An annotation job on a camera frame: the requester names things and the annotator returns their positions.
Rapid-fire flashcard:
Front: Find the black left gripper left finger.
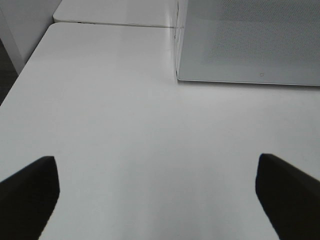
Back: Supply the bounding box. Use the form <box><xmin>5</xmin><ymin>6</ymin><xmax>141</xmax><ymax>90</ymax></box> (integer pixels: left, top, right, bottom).
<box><xmin>0</xmin><ymin>156</ymin><xmax>60</xmax><ymax>240</ymax></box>

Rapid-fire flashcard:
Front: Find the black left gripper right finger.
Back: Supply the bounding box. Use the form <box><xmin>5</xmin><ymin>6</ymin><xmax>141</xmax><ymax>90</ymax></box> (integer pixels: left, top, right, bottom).
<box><xmin>255</xmin><ymin>153</ymin><xmax>320</xmax><ymax>240</ymax></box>

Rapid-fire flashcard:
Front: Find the white microwave door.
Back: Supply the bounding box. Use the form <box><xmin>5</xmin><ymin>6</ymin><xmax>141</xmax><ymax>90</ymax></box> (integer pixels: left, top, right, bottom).
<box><xmin>178</xmin><ymin>0</ymin><xmax>320</xmax><ymax>86</ymax></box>

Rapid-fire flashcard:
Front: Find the white microwave oven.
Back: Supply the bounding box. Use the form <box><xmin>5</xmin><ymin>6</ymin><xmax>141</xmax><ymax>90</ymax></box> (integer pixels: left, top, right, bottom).
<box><xmin>172</xmin><ymin>0</ymin><xmax>189</xmax><ymax>80</ymax></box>

